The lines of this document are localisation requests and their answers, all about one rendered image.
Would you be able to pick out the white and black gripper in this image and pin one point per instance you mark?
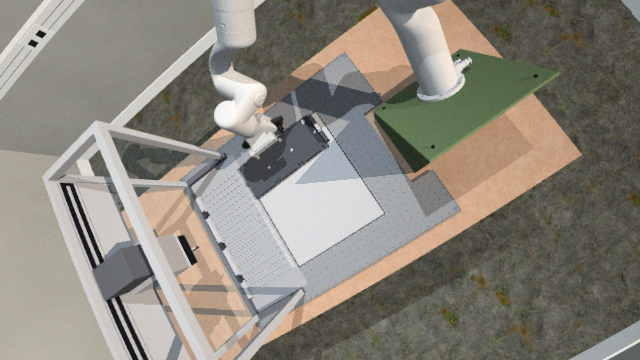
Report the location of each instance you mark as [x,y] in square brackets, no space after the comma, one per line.
[268,125]

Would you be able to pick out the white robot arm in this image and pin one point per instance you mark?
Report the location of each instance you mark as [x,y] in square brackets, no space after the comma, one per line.
[419,31]

